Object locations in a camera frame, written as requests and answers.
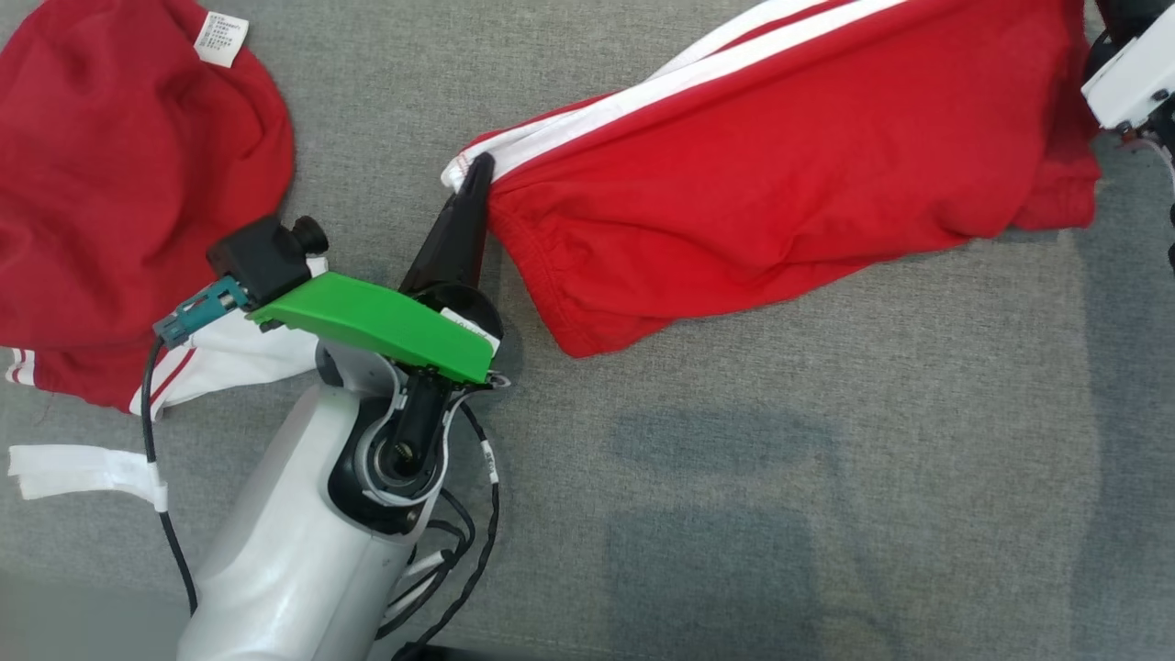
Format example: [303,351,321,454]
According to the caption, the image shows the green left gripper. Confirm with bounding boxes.
[246,153,504,385]

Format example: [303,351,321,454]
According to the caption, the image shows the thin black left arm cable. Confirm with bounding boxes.
[376,399,502,661]

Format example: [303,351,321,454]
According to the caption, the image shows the white tape flag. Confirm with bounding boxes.
[7,444,171,513]

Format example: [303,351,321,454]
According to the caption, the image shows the black left camera cable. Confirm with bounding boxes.
[140,335,198,616]

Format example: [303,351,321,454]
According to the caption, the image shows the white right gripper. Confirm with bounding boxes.
[1081,20,1175,131]

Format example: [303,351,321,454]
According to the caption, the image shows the teal left camera connector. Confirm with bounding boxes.
[152,278,251,348]

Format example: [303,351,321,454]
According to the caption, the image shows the grey fabric sofa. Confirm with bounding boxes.
[0,0,1175,661]

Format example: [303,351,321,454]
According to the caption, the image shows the red shorts with white stripes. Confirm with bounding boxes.
[0,0,1102,419]

